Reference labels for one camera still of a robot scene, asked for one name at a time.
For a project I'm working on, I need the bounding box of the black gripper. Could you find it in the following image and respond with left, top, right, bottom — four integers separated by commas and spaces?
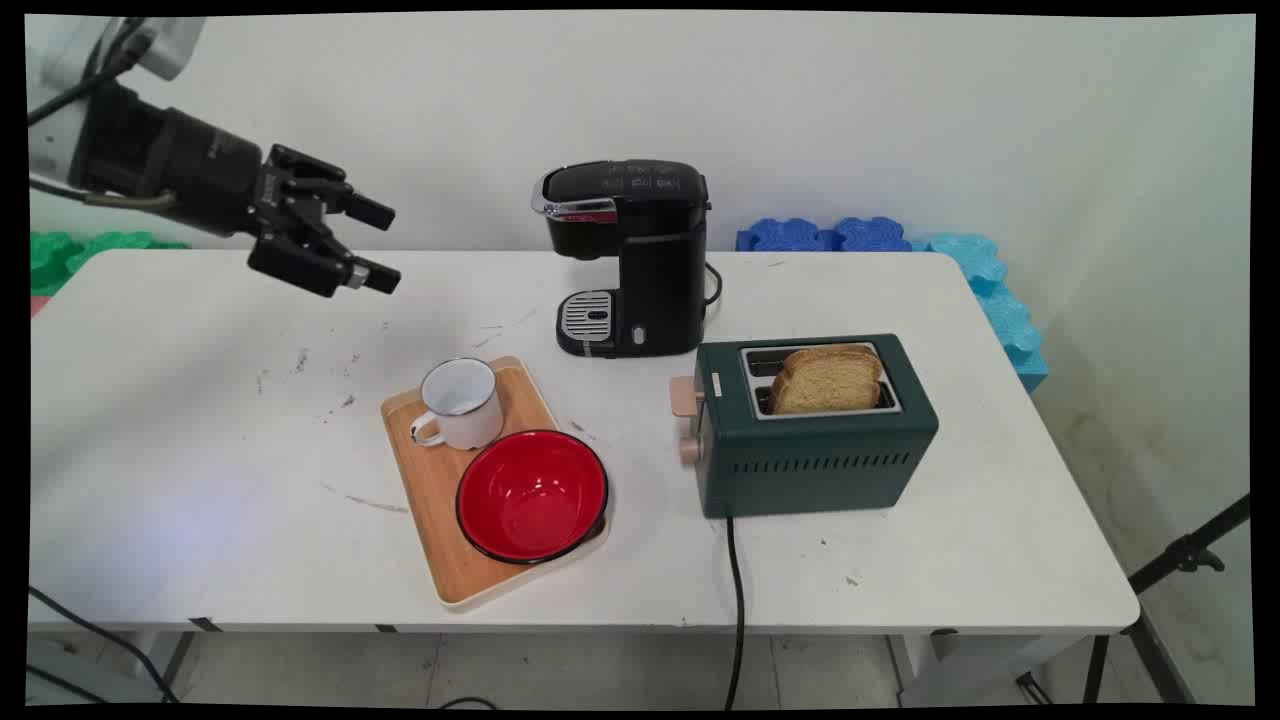
68, 82, 403, 299

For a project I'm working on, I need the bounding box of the white enamel mug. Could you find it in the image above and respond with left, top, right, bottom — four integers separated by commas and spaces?
409, 357, 505, 452

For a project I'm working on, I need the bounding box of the green foam mat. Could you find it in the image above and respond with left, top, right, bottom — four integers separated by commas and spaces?
29, 231, 191, 298

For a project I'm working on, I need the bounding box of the wooden tray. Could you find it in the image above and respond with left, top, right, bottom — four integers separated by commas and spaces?
379, 355, 612, 612

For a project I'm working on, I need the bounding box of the black coffee machine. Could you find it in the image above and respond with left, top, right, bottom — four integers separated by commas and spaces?
530, 158, 713, 360

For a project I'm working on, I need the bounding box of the red bowl black rim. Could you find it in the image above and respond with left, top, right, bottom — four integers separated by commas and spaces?
454, 429, 610, 567

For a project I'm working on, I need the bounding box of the dark metal table leg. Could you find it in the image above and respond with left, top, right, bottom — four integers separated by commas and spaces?
157, 631, 198, 696
1082, 634, 1113, 705

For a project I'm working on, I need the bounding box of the toast bread slice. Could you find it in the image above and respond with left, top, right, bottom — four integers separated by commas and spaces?
767, 344, 885, 417

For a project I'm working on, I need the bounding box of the green two-slot toaster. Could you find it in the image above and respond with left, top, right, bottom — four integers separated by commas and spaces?
693, 333, 940, 520

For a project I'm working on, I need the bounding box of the light blue foam mat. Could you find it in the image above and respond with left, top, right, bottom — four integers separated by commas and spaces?
908, 232, 1050, 394

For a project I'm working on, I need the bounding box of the black tripod stand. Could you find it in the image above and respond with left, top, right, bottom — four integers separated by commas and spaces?
1014, 494, 1252, 707

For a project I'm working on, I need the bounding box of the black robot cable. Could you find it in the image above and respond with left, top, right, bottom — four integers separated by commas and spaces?
27, 22, 151, 127

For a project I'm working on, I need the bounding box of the black floor cable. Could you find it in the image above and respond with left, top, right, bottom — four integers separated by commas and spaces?
27, 585, 183, 705

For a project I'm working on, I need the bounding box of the black toaster power cable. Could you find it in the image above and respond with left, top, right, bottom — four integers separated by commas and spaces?
721, 514, 749, 710

